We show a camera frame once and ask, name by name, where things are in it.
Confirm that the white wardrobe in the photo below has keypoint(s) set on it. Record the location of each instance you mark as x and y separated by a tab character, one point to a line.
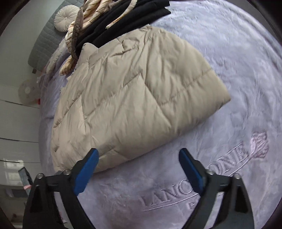
15	119

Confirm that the black folded clothes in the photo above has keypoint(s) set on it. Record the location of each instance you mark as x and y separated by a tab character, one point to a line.
141	11

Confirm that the lavender embossed blanket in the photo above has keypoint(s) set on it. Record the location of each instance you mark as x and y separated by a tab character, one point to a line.
220	55

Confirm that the grey quilted headboard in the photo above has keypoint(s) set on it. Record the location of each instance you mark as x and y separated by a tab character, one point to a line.
41	48

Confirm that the cream quilted garment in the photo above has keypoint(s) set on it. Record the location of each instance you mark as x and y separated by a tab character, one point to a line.
55	59

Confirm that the round cream cushion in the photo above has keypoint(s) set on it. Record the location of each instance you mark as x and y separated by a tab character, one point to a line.
65	18

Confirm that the white standing fan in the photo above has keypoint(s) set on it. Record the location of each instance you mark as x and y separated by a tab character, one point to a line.
29	91

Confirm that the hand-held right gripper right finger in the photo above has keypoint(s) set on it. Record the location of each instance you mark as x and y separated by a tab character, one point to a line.
190	170

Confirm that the beige puffer jacket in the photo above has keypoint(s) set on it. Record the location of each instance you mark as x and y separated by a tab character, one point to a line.
132	99

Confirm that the cream striped robe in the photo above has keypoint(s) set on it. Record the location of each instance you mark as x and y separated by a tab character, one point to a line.
92	11

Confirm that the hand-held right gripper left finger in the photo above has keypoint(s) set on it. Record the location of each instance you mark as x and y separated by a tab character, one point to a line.
87	171

